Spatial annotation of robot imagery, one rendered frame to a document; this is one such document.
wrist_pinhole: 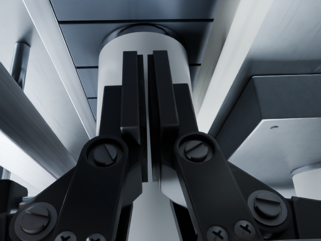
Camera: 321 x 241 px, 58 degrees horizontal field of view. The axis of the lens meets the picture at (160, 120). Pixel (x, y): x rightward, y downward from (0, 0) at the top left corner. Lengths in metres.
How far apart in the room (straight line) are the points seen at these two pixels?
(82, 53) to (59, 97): 0.15
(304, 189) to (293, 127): 0.19
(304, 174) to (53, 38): 0.41
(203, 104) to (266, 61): 0.14
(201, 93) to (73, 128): 0.26
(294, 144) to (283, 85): 0.09
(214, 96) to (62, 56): 0.09
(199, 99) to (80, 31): 0.07
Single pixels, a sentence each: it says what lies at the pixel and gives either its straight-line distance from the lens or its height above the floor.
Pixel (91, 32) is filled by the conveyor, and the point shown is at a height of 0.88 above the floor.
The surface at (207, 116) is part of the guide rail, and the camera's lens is 0.17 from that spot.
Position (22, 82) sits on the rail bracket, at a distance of 0.24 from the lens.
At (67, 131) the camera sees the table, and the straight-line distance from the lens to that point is 0.41.
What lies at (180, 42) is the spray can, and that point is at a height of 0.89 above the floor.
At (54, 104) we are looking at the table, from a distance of 0.34.
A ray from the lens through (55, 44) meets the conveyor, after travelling 0.18.
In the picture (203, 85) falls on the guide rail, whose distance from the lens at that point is 0.15.
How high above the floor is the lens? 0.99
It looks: 25 degrees down
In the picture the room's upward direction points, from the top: 176 degrees clockwise
